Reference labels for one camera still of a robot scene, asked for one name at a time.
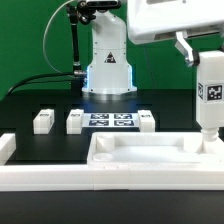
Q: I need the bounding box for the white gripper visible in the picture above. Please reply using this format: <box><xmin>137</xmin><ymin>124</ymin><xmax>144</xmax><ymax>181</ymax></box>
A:
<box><xmin>127</xmin><ymin>0</ymin><xmax>224</xmax><ymax>67</ymax></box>

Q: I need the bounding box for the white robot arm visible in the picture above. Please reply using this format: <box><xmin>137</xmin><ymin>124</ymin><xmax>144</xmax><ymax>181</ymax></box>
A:
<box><xmin>83</xmin><ymin>0</ymin><xmax>224</xmax><ymax>98</ymax></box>

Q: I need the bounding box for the white desk top panel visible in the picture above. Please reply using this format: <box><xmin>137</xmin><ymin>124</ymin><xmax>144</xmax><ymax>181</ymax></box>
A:
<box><xmin>87</xmin><ymin>132</ymin><xmax>224</xmax><ymax>165</ymax></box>

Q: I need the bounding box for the white U-shaped fence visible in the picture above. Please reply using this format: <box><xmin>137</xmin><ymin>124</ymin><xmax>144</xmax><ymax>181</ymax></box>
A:
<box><xmin>0</xmin><ymin>134</ymin><xmax>224</xmax><ymax>191</ymax></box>

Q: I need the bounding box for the grey curved cable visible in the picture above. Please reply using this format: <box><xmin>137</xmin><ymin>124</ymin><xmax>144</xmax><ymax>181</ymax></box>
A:
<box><xmin>41</xmin><ymin>0</ymin><xmax>78</xmax><ymax>75</ymax></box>

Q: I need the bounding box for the fiducial marker sheet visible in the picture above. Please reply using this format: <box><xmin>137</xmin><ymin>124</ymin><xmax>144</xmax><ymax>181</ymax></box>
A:
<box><xmin>82</xmin><ymin>113</ymin><xmax>138</xmax><ymax>128</ymax></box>

